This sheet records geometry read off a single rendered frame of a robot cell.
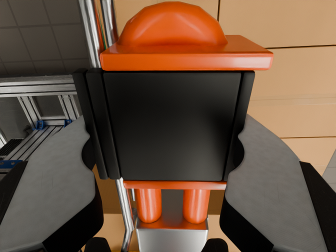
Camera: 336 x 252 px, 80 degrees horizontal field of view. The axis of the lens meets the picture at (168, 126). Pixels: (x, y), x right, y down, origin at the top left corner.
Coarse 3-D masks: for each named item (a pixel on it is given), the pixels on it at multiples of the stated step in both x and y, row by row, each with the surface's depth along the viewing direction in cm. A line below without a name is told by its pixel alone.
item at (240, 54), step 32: (128, 64) 9; (160, 64) 9; (192, 64) 9; (224, 64) 9; (256, 64) 8; (128, 96) 9; (160, 96) 9; (192, 96) 9; (224, 96) 9; (128, 128) 10; (160, 128) 10; (192, 128) 10; (224, 128) 10; (128, 160) 12; (160, 160) 12; (192, 160) 11; (224, 160) 11
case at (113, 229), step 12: (96, 168) 50; (96, 180) 47; (108, 180) 47; (108, 192) 44; (216, 192) 43; (108, 204) 41; (132, 204) 41; (216, 204) 41; (108, 216) 40; (120, 216) 40; (216, 216) 39; (108, 228) 42; (120, 228) 42; (216, 228) 41; (108, 240) 45; (120, 240) 44; (132, 240) 44; (228, 240) 43
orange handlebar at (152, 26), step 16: (144, 16) 9; (160, 16) 9; (176, 16) 9; (192, 16) 9; (208, 16) 9; (128, 32) 10; (144, 32) 9; (160, 32) 9; (176, 32) 9; (192, 32) 9; (208, 32) 9; (144, 192) 15; (160, 192) 16; (192, 192) 15; (208, 192) 16; (144, 208) 16; (160, 208) 17; (192, 208) 16
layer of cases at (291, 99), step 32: (96, 0) 66; (128, 0) 65; (160, 0) 65; (192, 0) 65; (224, 0) 65; (256, 0) 65; (288, 0) 64; (320, 0) 64; (224, 32) 70; (256, 32) 70; (288, 32) 69; (320, 32) 69; (288, 64) 75; (320, 64) 75; (256, 96) 82; (288, 96) 82; (320, 96) 82; (288, 128) 90; (320, 128) 90; (320, 160) 100
